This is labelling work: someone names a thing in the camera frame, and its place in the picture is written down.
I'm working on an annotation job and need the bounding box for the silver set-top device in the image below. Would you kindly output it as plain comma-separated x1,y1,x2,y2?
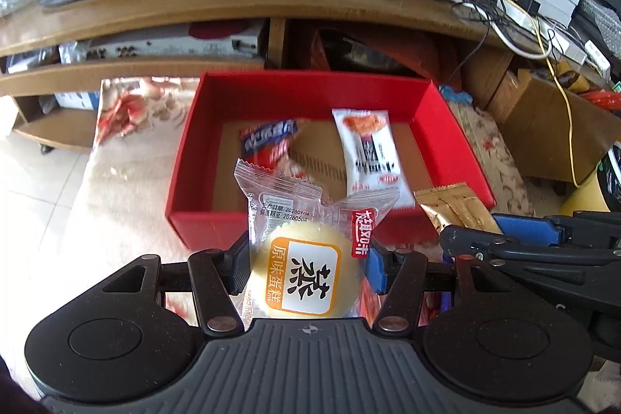
58,33,265,66

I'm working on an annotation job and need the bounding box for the red blue snack packet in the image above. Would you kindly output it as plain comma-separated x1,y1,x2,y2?
239,118,306,182

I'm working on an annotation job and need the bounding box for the wooden TV stand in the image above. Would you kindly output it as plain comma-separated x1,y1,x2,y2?
0,0,612,153

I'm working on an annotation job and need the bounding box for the blue white box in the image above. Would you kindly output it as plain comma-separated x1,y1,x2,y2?
53,91,100,109

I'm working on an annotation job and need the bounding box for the clear-wrapped yellow cake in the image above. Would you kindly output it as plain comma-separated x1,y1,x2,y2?
234,158,393,332

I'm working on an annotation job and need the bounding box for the brown cardboard box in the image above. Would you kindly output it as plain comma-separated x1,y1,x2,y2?
487,67,621,184

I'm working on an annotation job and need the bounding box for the yellow stool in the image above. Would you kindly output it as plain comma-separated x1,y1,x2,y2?
560,171,621,221

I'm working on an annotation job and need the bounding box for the yellow cable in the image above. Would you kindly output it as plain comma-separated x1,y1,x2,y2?
388,0,597,188

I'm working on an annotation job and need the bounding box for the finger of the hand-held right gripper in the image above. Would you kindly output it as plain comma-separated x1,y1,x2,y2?
439,225,621,273
492,210,621,247

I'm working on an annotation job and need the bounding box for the dark red bag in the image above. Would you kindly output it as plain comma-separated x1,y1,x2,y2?
310,28,457,85

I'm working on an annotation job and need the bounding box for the red cardboard box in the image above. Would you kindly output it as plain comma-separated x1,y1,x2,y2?
165,72,496,250

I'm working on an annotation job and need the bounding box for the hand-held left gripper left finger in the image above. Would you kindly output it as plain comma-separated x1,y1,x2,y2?
99,232,253,340

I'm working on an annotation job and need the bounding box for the gold snack packet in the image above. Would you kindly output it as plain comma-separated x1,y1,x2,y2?
413,182,503,234

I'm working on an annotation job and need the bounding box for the white snack packet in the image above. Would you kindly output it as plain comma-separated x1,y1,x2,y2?
332,107,418,210

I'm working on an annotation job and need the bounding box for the blue cloth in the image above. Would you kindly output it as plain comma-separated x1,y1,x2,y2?
439,85,471,104

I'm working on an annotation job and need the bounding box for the floral blanket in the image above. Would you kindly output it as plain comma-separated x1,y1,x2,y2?
73,77,539,347

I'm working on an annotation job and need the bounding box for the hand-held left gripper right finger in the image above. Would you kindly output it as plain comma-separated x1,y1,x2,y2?
364,243,506,340

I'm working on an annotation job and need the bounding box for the white power strip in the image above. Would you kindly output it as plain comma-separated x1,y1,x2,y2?
505,0,612,75

